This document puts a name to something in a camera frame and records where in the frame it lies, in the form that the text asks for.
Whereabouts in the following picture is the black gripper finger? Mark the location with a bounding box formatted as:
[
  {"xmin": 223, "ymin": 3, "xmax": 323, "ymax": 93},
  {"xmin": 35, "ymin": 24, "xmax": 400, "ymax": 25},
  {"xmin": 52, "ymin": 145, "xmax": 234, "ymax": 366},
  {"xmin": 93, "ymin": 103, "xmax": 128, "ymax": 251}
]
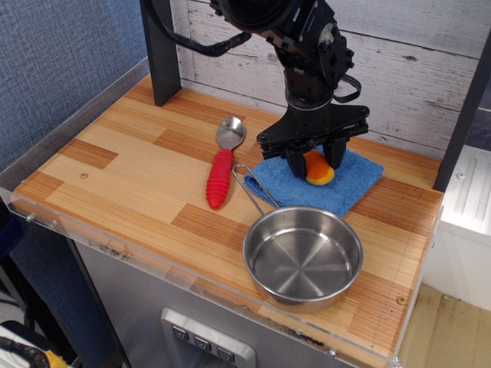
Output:
[
  {"xmin": 324, "ymin": 138, "xmax": 350, "ymax": 169},
  {"xmin": 286, "ymin": 150, "xmax": 307, "ymax": 177}
]

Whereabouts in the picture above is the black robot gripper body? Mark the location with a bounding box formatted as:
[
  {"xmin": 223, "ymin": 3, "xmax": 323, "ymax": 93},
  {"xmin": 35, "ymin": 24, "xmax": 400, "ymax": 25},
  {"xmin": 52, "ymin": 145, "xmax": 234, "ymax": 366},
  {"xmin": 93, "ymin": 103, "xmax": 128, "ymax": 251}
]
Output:
[{"xmin": 257, "ymin": 103, "xmax": 370, "ymax": 159}]

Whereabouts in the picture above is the orange plush fish toy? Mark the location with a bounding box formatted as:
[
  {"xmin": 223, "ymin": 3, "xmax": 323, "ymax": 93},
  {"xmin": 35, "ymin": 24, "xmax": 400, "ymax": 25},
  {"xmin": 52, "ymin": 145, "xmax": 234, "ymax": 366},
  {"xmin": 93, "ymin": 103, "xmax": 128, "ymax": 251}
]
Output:
[{"xmin": 303, "ymin": 149, "xmax": 335, "ymax": 186}]

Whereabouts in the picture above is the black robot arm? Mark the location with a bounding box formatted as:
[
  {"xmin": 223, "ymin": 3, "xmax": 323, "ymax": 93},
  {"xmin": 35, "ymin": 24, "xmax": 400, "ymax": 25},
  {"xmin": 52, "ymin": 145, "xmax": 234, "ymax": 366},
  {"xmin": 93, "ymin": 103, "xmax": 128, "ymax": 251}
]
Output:
[{"xmin": 140, "ymin": 1, "xmax": 370, "ymax": 179}]

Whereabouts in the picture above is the folded blue cloth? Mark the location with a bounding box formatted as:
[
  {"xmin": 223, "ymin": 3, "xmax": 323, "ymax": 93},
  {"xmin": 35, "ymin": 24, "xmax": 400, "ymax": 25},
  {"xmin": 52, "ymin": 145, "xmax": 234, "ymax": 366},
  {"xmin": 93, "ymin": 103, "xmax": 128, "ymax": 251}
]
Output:
[{"xmin": 244, "ymin": 149, "xmax": 384, "ymax": 217}]

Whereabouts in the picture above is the small steel saucepan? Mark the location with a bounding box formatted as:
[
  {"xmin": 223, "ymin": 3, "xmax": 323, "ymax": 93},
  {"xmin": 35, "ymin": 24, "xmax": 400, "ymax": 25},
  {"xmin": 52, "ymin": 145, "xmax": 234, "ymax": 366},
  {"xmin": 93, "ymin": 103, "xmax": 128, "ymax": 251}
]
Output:
[{"xmin": 231, "ymin": 163, "xmax": 364, "ymax": 314}]

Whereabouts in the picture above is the white ribbed box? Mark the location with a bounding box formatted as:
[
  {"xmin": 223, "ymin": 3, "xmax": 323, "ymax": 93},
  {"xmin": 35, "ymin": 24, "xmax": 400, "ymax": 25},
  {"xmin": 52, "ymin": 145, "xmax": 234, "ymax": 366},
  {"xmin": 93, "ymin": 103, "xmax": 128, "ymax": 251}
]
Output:
[{"xmin": 422, "ymin": 146, "xmax": 490, "ymax": 311}]

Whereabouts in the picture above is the silver button control panel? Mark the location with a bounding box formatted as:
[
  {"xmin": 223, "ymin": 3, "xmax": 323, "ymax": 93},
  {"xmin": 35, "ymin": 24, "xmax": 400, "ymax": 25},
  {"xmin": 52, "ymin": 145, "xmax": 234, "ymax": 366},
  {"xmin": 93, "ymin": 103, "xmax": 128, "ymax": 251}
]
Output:
[{"xmin": 160, "ymin": 307, "xmax": 256, "ymax": 368}]

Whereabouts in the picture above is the clear acrylic table guard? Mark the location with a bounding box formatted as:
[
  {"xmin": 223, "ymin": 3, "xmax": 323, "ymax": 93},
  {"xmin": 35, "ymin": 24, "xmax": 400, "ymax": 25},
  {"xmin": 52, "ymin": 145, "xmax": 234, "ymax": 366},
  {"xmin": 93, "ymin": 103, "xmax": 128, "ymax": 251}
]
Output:
[{"xmin": 1, "ymin": 61, "xmax": 443, "ymax": 367}]

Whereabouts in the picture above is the red handled metal spoon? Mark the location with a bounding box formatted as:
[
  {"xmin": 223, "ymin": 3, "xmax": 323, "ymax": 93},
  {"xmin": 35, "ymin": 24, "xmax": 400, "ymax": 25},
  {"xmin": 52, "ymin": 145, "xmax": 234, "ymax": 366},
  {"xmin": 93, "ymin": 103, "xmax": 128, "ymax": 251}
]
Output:
[{"xmin": 206, "ymin": 117, "xmax": 246, "ymax": 209}]

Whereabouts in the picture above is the dark right frame post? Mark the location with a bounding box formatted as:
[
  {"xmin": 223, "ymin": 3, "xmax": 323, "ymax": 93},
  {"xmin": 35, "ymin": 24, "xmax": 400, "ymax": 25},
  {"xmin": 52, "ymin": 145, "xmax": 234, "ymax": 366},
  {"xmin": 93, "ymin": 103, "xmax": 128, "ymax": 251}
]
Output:
[{"xmin": 433, "ymin": 34, "xmax": 490, "ymax": 192}]

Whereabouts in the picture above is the dark frame post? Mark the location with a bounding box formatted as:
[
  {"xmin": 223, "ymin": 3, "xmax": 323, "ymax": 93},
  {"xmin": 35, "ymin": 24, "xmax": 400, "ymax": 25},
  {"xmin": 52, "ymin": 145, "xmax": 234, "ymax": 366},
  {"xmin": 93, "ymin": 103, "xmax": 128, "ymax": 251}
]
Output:
[
  {"xmin": 140, "ymin": 1, "xmax": 181, "ymax": 107},
  {"xmin": 433, "ymin": 34, "xmax": 490, "ymax": 192}
]

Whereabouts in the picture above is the dark left frame post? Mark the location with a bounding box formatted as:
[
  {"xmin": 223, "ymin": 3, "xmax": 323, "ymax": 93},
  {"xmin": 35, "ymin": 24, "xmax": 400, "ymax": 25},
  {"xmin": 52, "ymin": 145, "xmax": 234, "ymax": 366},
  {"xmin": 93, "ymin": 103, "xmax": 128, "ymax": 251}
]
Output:
[{"xmin": 140, "ymin": 1, "xmax": 181, "ymax": 107}]

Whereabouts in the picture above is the black braided cable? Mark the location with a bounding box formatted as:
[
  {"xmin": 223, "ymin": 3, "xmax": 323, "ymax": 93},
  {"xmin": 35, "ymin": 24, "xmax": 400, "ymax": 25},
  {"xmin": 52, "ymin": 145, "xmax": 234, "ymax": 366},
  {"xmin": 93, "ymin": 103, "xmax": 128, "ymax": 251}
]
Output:
[{"xmin": 0, "ymin": 337, "xmax": 54, "ymax": 368}]

